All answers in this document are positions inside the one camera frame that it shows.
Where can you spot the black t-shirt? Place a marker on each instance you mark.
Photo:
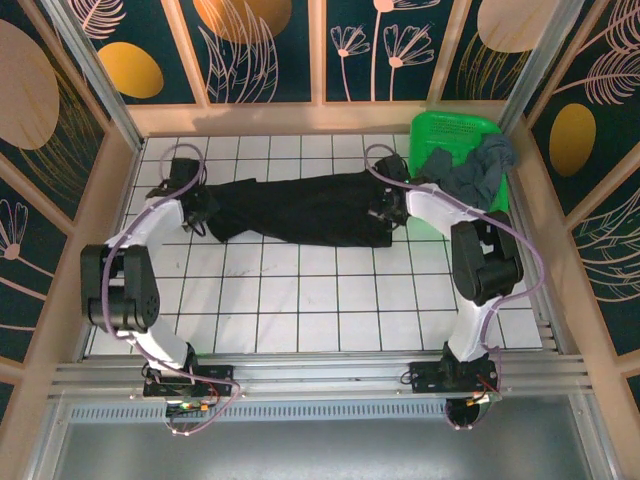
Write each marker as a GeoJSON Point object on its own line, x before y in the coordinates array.
{"type": "Point", "coordinates": [300, 210]}

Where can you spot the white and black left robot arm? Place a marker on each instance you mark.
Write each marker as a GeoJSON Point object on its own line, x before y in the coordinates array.
{"type": "Point", "coordinates": [165, 225]}

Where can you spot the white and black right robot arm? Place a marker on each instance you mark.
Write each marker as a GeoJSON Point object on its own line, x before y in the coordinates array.
{"type": "Point", "coordinates": [487, 260]}

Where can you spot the slate blue t-shirt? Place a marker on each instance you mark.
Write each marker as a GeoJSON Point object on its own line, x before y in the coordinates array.
{"type": "Point", "coordinates": [465, 186]}

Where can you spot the green plastic basket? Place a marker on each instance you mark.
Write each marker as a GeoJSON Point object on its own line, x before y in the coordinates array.
{"type": "Point", "coordinates": [450, 127]}

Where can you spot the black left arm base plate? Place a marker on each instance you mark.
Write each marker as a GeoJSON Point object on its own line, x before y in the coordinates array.
{"type": "Point", "coordinates": [215, 375]}

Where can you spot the aluminium corner post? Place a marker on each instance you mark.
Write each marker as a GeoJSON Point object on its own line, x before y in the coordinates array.
{"type": "Point", "coordinates": [540, 65]}
{"type": "Point", "coordinates": [95, 75]}

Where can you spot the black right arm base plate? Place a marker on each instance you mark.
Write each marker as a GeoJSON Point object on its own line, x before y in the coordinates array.
{"type": "Point", "coordinates": [430, 375]}

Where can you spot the aluminium rail frame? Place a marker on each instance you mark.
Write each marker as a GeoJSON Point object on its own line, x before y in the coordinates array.
{"type": "Point", "coordinates": [320, 372]}

